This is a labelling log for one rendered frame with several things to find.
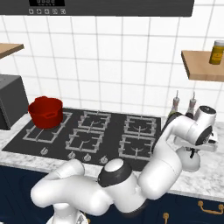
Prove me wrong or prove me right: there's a brass cupboard knob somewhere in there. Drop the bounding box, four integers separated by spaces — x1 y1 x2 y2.
162 212 171 224

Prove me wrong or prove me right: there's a brass drawer handle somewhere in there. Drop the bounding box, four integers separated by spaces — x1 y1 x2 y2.
197 199 224 216

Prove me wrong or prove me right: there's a dark grey toaster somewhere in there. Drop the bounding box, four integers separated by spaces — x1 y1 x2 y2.
0 73 30 131

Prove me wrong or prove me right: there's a red pot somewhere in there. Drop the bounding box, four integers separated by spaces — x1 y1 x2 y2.
27 95 64 130

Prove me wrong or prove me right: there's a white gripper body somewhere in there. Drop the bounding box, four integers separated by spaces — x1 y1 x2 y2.
173 136 219 153

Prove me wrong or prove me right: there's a black hob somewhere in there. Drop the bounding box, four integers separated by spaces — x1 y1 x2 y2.
1 108 163 173

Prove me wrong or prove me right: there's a yellow jar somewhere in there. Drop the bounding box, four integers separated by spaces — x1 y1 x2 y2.
208 39 224 66

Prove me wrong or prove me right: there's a white kettle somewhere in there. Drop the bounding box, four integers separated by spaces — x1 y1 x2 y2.
176 145 202 173

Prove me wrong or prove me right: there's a dark grey range hood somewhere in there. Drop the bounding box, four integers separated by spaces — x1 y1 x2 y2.
0 0 195 18

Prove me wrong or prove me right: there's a navy cupboard door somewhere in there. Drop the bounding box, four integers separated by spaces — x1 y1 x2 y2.
0 165 58 224
86 194 173 224

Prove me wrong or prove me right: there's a navy drawer front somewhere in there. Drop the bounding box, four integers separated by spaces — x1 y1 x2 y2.
171 193 224 224

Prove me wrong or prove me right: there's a wooden shelf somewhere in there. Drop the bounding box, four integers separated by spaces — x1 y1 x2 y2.
180 50 224 83
0 43 25 60

